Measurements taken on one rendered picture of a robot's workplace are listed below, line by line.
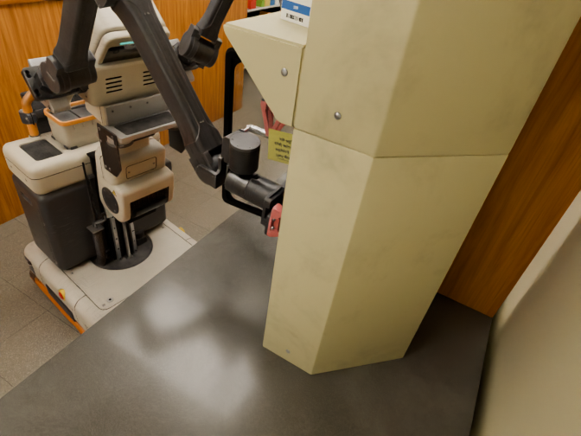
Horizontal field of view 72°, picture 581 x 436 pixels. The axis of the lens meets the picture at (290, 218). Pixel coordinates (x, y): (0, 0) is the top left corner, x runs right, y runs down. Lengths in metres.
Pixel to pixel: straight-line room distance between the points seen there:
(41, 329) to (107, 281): 0.42
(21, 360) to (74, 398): 1.30
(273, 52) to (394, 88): 0.15
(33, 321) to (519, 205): 1.99
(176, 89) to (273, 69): 0.34
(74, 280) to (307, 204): 1.49
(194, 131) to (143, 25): 0.20
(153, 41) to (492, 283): 0.85
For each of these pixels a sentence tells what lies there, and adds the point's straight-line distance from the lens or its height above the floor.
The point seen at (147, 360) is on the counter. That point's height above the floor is 0.94.
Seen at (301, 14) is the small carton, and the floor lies 1.52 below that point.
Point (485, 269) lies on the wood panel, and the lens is 0.98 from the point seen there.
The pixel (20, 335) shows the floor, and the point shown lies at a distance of 2.19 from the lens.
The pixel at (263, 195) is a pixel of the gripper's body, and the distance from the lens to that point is 0.75.
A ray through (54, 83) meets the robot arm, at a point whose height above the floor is 1.22.
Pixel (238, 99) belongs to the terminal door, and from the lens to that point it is 0.93.
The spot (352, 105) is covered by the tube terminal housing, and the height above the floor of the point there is 1.46.
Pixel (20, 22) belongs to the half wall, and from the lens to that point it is 2.55.
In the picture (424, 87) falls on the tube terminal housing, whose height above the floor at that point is 1.50.
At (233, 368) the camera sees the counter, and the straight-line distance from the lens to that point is 0.80.
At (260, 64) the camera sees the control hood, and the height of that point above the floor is 1.48.
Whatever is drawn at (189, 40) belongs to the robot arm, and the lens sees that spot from 1.37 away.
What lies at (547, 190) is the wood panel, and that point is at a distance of 0.88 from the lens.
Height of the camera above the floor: 1.63
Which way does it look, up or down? 37 degrees down
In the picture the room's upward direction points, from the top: 9 degrees clockwise
